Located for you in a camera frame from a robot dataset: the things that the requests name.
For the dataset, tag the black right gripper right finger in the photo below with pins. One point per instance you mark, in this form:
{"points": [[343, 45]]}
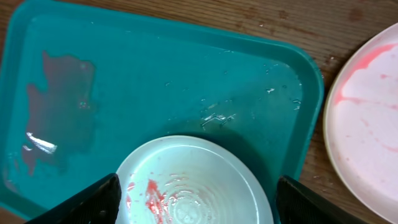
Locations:
{"points": [[297, 204]]}

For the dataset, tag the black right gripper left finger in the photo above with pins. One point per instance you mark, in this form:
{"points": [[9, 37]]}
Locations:
{"points": [[96, 204]]}

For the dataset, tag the light blue plate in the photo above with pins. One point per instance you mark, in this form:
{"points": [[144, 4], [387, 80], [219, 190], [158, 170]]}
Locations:
{"points": [[184, 179]]}

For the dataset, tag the yellow-green plate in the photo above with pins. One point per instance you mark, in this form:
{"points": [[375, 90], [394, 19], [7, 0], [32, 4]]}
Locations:
{"points": [[360, 124]]}

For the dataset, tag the blue plastic tray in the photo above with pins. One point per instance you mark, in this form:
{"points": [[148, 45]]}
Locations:
{"points": [[82, 87]]}

